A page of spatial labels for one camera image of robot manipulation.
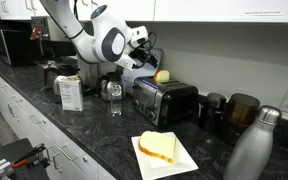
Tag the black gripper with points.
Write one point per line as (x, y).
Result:
(144, 56)

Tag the bread slice from toaster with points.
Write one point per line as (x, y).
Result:
(161, 75)

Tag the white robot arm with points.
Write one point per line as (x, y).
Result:
(113, 41)

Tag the chrome black toaster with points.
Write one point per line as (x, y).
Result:
(165, 103)

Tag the bread slice on plate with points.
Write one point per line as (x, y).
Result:
(158, 145)

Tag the steel coffee carafe rear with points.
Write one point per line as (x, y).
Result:
(107, 82)

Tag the steel coffee carafe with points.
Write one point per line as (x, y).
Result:
(62, 80)
(107, 82)

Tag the commercial coffee brewer machine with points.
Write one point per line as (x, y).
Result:
(57, 49)

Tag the steel coffee carafe front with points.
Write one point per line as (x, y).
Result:
(62, 80)

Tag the black steel travel mug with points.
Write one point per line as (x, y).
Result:
(211, 113)

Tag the dark brown canister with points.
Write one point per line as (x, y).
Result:
(239, 113)

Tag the white square plate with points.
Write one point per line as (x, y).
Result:
(153, 168)

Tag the black microwave oven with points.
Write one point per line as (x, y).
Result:
(17, 49)

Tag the black orange clamp near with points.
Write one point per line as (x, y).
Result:
(34, 153)

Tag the silver metal water bottle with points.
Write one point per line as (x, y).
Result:
(252, 150)

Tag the black cart top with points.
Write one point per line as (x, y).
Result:
(32, 171)

